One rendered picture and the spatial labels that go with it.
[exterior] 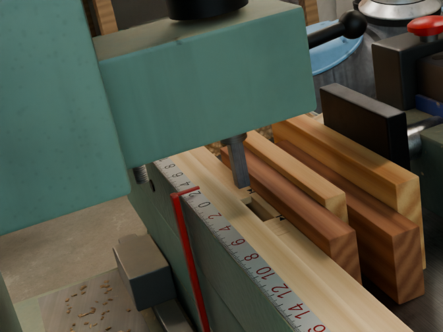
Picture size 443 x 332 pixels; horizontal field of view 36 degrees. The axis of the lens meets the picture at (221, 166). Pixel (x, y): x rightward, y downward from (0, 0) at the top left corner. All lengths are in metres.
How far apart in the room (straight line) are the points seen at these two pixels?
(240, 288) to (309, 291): 0.05
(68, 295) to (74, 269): 1.73
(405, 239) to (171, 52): 0.17
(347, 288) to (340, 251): 0.03
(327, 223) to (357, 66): 0.83
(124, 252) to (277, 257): 0.27
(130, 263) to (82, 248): 1.93
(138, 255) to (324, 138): 0.22
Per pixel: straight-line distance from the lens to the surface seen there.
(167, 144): 0.42
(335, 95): 0.49
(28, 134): 0.36
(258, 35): 0.42
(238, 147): 0.47
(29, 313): 0.70
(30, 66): 0.35
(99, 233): 2.62
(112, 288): 0.69
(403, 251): 0.41
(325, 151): 0.49
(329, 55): 1.19
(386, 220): 0.42
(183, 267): 0.55
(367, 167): 0.44
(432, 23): 0.53
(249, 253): 0.39
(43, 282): 2.42
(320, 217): 0.42
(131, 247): 0.65
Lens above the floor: 1.15
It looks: 23 degrees down
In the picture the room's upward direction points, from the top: 12 degrees counter-clockwise
